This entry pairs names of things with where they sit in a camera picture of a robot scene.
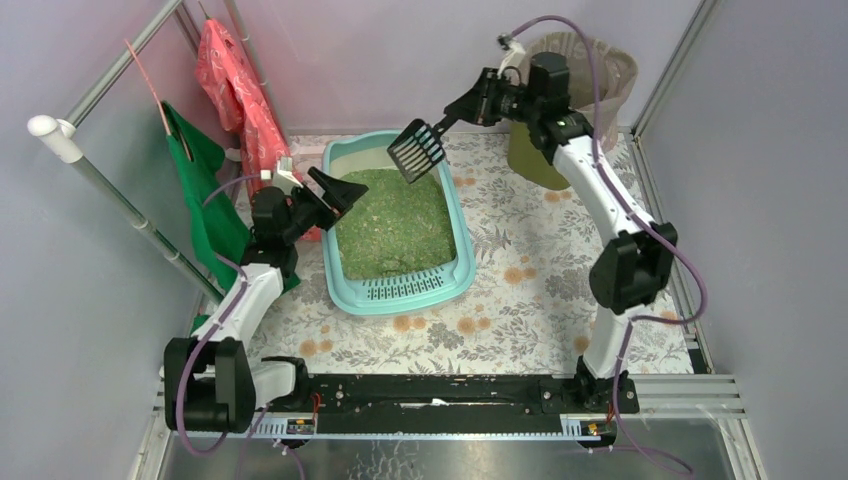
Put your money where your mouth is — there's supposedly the teal litter box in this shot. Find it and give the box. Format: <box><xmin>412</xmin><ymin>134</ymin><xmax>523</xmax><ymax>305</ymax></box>
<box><xmin>321</xmin><ymin>130</ymin><xmax>476</xmax><ymax>316</ymax></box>

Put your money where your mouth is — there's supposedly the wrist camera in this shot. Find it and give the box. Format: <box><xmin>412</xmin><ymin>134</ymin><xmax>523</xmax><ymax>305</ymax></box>
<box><xmin>497</xmin><ymin>33</ymin><xmax>526</xmax><ymax>76</ymax></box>
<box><xmin>259</xmin><ymin>156</ymin><xmax>303</xmax><ymax>194</ymax></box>

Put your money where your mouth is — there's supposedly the bin with plastic liner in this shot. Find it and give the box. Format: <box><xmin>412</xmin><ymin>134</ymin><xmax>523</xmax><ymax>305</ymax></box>
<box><xmin>507</xmin><ymin>31</ymin><xmax>638</xmax><ymax>191</ymax></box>

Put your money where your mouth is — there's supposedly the floral mat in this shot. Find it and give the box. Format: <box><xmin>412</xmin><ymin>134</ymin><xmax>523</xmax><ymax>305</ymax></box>
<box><xmin>188</xmin><ymin>132</ymin><xmax>694</xmax><ymax>376</ymax></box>

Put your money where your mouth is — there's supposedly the black litter scoop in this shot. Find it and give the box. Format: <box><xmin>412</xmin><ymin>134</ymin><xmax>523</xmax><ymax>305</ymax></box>
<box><xmin>386</xmin><ymin>115</ymin><xmax>458</xmax><ymax>184</ymax></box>

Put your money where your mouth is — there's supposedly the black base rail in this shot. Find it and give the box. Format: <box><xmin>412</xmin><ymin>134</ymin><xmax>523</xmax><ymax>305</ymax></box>
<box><xmin>267</xmin><ymin>374</ymin><xmax>640</xmax><ymax>438</ymax></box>

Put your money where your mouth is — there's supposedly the white capped metal pole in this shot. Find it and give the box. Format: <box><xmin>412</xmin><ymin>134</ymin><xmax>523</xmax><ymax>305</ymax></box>
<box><xmin>27</xmin><ymin>115</ymin><xmax>223</xmax><ymax>301</ymax></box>

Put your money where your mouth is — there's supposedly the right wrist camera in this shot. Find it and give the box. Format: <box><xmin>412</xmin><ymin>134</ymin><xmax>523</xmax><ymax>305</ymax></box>
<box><xmin>497</xmin><ymin>33</ymin><xmax>526</xmax><ymax>76</ymax></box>

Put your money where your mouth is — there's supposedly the pink patterned cloth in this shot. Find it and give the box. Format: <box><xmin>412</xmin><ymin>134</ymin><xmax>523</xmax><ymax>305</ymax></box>
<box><xmin>194</xmin><ymin>18</ymin><xmax>324</xmax><ymax>243</ymax></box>

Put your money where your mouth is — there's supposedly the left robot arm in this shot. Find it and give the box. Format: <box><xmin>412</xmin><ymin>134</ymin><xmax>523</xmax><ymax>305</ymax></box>
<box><xmin>162</xmin><ymin>167</ymin><xmax>369</xmax><ymax>434</ymax></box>

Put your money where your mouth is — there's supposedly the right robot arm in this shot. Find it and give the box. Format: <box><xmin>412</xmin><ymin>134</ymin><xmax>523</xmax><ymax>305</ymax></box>
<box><xmin>437</xmin><ymin>53</ymin><xmax>678</xmax><ymax>408</ymax></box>

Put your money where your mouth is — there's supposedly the green cloth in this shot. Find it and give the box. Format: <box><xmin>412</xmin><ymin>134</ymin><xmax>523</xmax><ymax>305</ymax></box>
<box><xmin>160</xmin><ymin>100</ymin><xmax>303</xmax><ymax>333</ymax></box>

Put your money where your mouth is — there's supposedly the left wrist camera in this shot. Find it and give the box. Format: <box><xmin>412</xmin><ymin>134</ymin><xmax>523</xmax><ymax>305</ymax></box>
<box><xmin>259</xmin><ymin>156</ymin><xmax>303</xmax><ymax>194</ymax></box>

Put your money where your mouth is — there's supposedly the pink hanger rod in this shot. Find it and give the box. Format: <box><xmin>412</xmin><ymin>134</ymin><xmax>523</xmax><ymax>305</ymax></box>
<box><xmin>124</xmin><ymin>39</ymin><xmax>171</xmax><ymax>136</ymax></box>

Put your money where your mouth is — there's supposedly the green cat litter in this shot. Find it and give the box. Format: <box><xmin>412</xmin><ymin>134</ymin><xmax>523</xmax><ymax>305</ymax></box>
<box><xmin>334</xmin><ymin>169</ymin><xmax>456</xmax><ymax>280</ymax></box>

